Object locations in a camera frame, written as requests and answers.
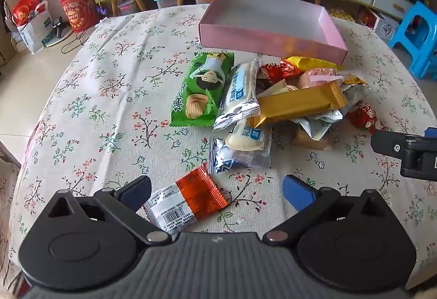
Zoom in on pink snack packet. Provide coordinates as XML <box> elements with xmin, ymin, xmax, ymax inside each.
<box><xmin>298</xmin><ymin>67</ymin><xmax>345</xmax><ymax>89</ymax></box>

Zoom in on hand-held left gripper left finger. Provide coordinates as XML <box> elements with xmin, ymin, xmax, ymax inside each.
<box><xmin>48</xmin><ymin>175</ymin><xmax>171</xmax><ymax>245</ymax></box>

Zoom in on red gift bag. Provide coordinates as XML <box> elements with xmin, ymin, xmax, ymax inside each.
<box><xmin>58</xmin><ymin>0</ymin><xmax>99</xmax><ymax>33</ymax></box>

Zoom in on blue plastic stool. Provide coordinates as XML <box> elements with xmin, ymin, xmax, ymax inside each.
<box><xmin>389</xmin><ymin>1</ymin><xmax>437</xmax><ymax>81</ymax></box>

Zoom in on silver foil snack packet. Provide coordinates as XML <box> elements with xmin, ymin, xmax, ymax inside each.
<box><xmin>295</xmin><ymin>84</ymin><xmax>370</xmax><ymax>142</ymax></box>

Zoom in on red snack packet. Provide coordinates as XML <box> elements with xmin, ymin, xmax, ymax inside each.
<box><xmin>346</xmin><ymin>100</ymin><xmax>388</xmax><ymax>131</ymax></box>
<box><xmin>257</xmin><ymin>61</ymin><xmax>304</xmax><ymax>85</ymax></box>

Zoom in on yellow egg tray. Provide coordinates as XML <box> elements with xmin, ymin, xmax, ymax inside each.
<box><xmin>329</xmin><ymin>7</ymin><xmax>354</xmax><ymax>22</ymax></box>

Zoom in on pink cardboard box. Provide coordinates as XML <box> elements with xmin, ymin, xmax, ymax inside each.
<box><xmin>199</xmin><ymin>0</ymin><xmax>349</xmax><ymax>66</ymax></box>

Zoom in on blue triangle print packet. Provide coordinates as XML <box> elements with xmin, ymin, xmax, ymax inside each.
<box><xmin>208</xmin><ymin>137</ymin><xmax>272</xmax><ymax>175</ymax></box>

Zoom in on white toy box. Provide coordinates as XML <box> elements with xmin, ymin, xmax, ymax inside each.
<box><xmin>374</xmin><ymin>17</ymin><xmax>400</xmax><ymax>39</ymax></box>

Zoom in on orange and white snack packet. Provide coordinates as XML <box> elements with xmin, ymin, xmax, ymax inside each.
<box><xmin>143</xmin><ymin>166</ymin><xmax>229</xmax><ymax>231</ymax></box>

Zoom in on gold wafer packet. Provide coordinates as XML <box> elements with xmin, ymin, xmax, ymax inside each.
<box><xmin>246</xmin><ymin>80</ymin><xmax>347</xmax><ymax>129</ymax></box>

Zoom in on white shopping bag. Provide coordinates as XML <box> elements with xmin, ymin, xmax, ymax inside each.
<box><xmin>12</xmin><ymin>0</ymin><xmax>53</xmax><ymax>54</ymax></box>

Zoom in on black phone stand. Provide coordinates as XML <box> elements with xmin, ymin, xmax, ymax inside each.
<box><xmin>51</xmin><ymin>17</ymin><xmax>64</xmax><ymax>39</ymax></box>

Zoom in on green potato chips packet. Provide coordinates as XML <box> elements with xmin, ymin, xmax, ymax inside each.
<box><xmin>170</xmin><ymin>51</ymin><xmax>236</xmax><ymax>129</ymax></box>

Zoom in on long silver bread packet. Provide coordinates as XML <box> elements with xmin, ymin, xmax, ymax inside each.
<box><xmin>212</xmin><ymin>59</ymin><xmax>262</xmax><ymax>131</ymax></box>

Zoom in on yellow snack packet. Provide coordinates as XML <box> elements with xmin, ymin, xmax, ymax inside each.
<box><xmin>284</xmin><ymin>56</ymin><xmax>345</xmax><ymax>72</ymax></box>

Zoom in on floral tablecloth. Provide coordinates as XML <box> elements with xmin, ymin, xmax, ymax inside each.
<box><xmin>8</xmin><ymin>3</ymin><xmax>437</xmax><ymax>289</ymax></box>

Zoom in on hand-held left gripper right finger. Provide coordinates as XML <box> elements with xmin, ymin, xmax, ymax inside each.
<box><xmin>266</xmin><ymin>174</ymin><xmax>391</xmax><ymax>245</ymax></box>

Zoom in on brown cake packet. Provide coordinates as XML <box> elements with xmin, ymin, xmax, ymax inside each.
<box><xmin>293</xmin><ymin>128</ymin><xmax>332</xmax><ymax>152</ymax></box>

